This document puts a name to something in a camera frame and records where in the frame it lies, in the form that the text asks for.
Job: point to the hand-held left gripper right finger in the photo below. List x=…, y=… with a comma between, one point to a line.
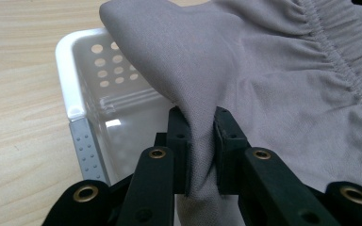
x=229, y=147

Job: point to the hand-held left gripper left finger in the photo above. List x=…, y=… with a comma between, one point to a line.
x=179, y=150

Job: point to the grey pants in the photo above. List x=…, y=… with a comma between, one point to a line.
x=264, y=78

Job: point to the white perforated plastic basket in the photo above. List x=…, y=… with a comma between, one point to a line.
x=75, y=62

